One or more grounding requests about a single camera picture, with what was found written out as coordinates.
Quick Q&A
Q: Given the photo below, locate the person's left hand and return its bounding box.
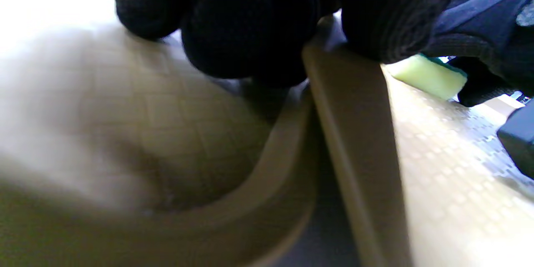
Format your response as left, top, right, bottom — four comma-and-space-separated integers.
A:
106, 0, 474, 88

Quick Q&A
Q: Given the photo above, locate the person's right hand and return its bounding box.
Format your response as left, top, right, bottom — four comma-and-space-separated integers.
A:
421, 0, 534, 107

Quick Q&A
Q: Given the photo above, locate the brown plastic food tray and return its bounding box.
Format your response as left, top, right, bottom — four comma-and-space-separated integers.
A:
301, 13, 534, 267
0, 23, 322, 267

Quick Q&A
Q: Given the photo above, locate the yellow and green sponge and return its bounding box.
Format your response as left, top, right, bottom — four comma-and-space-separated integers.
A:
386, 53, 468, 101

